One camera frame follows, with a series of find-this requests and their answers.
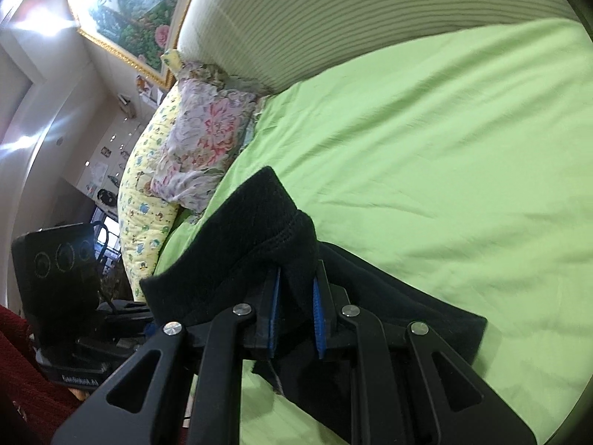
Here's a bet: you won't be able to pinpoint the floral pillow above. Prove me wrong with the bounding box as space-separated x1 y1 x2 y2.
150 61 269 214

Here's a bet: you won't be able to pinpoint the yellow patterned pillow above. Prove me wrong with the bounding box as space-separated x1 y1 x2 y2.
117 48 184 303

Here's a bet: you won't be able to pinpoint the striped headboard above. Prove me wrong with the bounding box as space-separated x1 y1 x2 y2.
177 0 575 91

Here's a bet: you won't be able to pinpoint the red sleeve forearm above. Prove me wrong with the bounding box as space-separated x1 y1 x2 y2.
1 307 80 444

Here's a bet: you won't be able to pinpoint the gold framed painting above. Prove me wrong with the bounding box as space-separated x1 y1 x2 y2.
67 0 191 89

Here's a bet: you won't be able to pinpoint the black pants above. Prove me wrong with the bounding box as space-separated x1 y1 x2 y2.
141 167 487 440

